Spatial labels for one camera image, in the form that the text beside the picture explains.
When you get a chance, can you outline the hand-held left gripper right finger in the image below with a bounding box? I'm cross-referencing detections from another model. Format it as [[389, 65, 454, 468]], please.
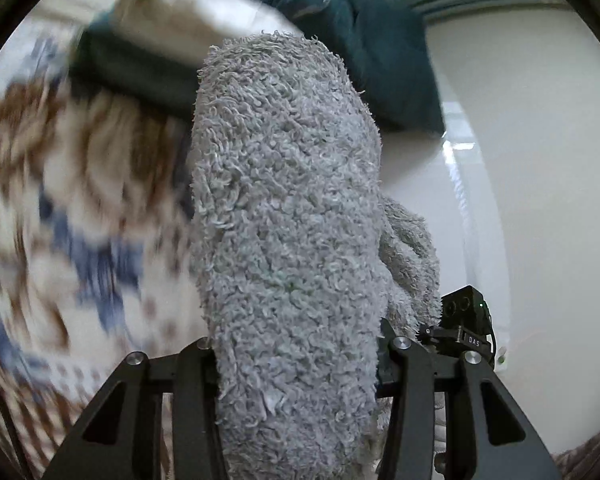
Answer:
[[376, 317, 564, 480]]

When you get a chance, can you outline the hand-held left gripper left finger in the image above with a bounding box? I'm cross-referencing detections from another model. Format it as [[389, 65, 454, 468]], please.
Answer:
[[40, 337, 228, 480]]

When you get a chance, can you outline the grey fluffy towel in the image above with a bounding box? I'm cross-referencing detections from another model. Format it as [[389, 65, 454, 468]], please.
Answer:
[[187, 30, 443, 480]]

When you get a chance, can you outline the floral fleece blanket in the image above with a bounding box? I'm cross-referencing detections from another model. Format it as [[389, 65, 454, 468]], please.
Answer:
[[0, 0, 216, 480]]

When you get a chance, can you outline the dark teal fleece cloth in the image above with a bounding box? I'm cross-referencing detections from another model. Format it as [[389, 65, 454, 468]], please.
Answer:
[[207, 0, 447, 137]]

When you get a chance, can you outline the cream cloth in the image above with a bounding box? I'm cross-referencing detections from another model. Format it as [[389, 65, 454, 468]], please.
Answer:
[[112, 0, 303, 73]]

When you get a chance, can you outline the black cable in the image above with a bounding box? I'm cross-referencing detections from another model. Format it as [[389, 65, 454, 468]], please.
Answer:
[[0, 350, 33, 480]]

